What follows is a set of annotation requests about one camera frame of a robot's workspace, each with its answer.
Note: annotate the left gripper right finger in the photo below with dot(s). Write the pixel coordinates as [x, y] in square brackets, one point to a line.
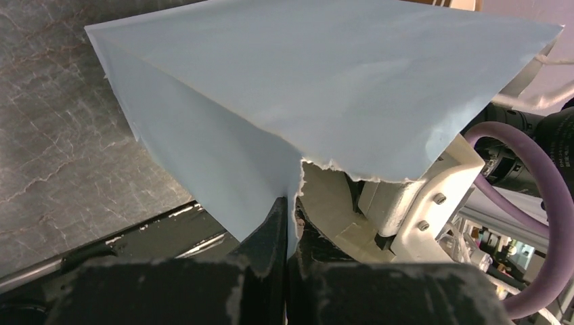
[329, 287]

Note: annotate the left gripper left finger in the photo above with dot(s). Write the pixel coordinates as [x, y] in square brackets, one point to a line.
[244, 287]

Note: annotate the light blue paper bag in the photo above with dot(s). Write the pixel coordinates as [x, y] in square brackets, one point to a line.
[232, 98]

